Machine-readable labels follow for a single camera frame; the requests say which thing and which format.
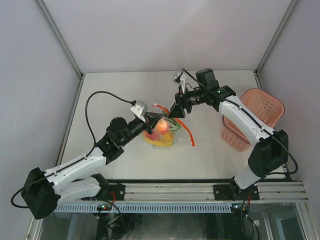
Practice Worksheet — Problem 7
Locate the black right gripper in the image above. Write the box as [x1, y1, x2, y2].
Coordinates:
[167, 86, 206, 119]

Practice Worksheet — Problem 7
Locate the clear zip top bag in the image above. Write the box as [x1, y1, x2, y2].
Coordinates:
[141, 103, 196, 148]

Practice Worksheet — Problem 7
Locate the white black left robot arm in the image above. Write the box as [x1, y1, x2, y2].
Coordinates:
[21, 112, 163, 220]

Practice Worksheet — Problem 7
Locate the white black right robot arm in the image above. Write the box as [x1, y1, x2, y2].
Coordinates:
[168, 68, 289, 200]

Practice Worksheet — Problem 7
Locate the orange fake peach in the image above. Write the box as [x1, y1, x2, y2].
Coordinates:
[156, 118, 170, 133]

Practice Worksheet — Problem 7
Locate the green fake leafy vegetable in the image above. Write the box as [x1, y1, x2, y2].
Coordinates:
[162, 111, 181, 132]

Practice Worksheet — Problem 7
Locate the red fake tomato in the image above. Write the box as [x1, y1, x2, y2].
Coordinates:
[148, 132, 161, 142]

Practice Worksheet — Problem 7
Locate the yellow fake lemon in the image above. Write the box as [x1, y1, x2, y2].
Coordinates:
[162, 132, 174, 142]

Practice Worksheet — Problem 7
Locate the yellow fake banana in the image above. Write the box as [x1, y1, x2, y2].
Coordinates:
[142, 133, 174, 147]

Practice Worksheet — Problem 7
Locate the pink plastic basket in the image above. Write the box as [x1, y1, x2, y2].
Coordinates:
[218, 88, 285, 152]

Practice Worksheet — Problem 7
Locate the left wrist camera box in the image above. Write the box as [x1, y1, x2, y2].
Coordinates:
[130, 101, 148, 123]

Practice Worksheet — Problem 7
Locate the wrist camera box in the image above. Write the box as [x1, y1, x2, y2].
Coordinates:
[130, 101, 148, 123]
[172, 71, 187, 93]

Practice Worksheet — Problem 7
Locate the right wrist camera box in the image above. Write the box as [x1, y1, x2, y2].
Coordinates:
[172, 71, 187, 93]

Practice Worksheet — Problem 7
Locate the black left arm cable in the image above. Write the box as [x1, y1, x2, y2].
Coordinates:
[11, 91, 137, 208]

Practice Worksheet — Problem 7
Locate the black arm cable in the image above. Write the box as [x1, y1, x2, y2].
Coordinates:
[11, 91, 137, 208]
[181, 67, 299, 176]

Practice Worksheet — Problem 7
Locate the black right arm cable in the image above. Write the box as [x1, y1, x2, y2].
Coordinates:
[181, 67, 299, 176]

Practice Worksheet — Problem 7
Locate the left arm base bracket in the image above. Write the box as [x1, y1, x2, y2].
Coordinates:
[81, 173, 126, 203]

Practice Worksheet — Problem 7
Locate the aluminium frame post right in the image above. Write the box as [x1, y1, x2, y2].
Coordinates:
[254, 0, 300, 77]

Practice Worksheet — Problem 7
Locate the aluminium frame post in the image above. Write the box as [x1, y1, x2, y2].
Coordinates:
[254, 0, 300, 77]
[33, 0, 85, 80]

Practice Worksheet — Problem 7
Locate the perforated cable tray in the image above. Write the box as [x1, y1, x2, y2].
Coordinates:
[55, 202, 232, 214]

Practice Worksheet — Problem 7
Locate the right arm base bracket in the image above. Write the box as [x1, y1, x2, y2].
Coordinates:
[213, 177, 260, 201]

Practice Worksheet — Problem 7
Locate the aluminium mounting rail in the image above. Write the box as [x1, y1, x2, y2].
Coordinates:
[116, 182, 308, 203]

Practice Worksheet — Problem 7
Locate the aluminium frame post left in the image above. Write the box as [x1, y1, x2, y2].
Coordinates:
[33, 0, 85, 80]

